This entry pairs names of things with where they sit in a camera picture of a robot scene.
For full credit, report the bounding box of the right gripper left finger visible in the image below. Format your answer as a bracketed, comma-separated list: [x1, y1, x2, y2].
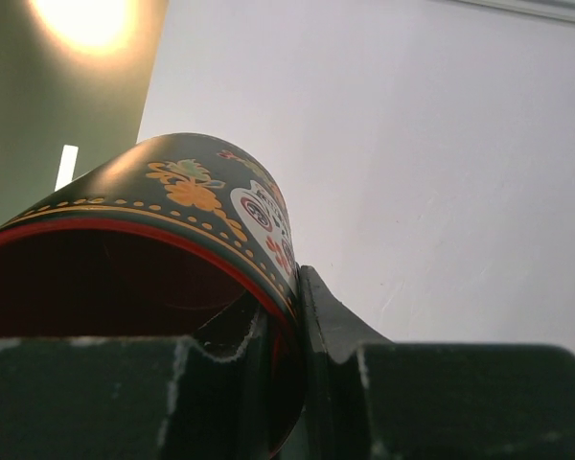
[0, 310, 268, 459]

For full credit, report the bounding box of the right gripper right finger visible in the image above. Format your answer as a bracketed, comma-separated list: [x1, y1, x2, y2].
[300, 266, 575, 459]

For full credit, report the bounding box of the red black mug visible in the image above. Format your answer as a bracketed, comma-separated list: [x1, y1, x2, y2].
[0, 133, 305, 459]

